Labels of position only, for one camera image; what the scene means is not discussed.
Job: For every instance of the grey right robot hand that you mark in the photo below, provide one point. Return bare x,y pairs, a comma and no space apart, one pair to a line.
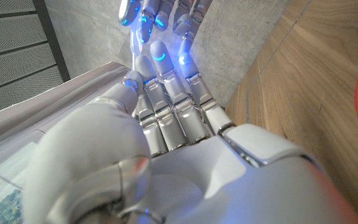
166,12

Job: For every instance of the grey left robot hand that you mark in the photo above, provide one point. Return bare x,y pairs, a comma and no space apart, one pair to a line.
197,174

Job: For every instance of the clear plastic pipette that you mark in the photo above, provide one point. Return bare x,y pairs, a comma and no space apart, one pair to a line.
134,53

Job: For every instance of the printed window backdrop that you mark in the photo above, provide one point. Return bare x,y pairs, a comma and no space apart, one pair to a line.
26,124

